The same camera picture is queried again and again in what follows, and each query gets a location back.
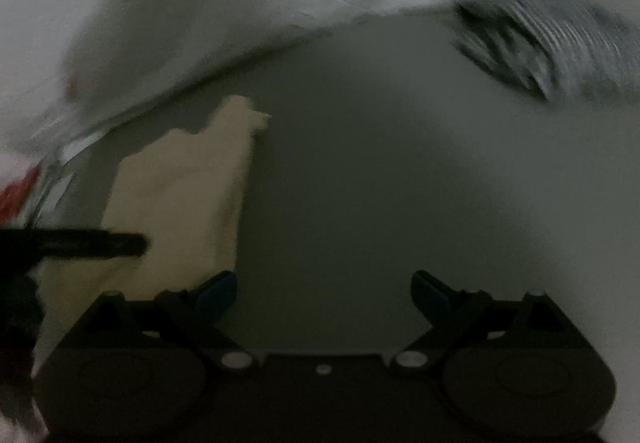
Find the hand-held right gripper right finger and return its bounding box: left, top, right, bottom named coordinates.
left=391, top=270, right=595, bottom=376

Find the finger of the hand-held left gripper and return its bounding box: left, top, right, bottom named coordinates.
left=0, top=228, right=149, bottom=260

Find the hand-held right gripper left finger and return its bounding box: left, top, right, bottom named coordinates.
left=59, top=270, right=260, bottom=374

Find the cream garment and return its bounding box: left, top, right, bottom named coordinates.
left=35, top=95, right=274, bottom=359

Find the red garment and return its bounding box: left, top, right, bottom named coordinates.
left=0, top=165, right=44, bottom=227

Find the plaid shirt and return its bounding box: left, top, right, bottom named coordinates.
left=452, top=0, right=640, bottom=104

